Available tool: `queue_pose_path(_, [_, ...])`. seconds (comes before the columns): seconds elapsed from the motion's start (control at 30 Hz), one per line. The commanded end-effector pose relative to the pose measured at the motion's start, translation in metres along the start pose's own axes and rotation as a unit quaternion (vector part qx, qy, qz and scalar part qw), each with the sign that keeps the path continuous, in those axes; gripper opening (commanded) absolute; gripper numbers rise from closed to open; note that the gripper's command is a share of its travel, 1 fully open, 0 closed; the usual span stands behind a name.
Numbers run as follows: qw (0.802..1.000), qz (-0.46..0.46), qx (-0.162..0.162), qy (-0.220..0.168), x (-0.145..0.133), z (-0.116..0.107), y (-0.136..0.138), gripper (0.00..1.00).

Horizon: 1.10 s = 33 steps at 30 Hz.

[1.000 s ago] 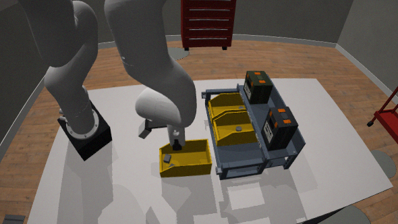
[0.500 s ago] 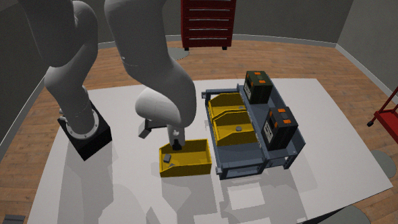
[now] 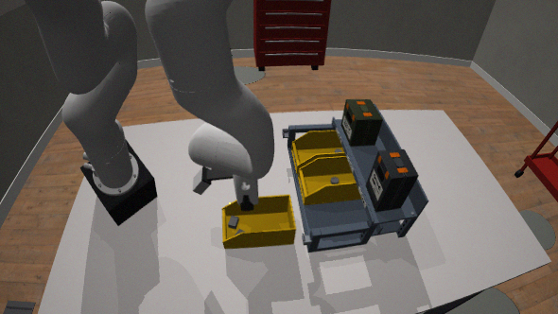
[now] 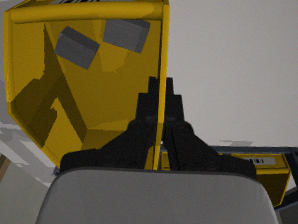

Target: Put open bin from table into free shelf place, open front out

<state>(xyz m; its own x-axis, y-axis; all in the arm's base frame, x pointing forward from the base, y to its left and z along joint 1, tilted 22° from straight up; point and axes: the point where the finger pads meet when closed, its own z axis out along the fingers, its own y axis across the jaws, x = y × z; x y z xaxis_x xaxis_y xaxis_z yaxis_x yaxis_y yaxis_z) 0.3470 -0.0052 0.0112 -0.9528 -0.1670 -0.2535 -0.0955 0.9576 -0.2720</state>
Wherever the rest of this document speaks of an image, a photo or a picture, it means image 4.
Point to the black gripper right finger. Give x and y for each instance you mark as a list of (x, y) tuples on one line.
[(186, 151)]

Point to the yellow bin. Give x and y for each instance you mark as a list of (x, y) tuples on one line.
[(274, 173), (65, 108), (164, 162)]

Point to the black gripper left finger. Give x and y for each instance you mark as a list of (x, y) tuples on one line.
[(130, 148)]

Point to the grey block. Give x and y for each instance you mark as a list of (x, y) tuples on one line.
[(76, 47), (128, 34)]

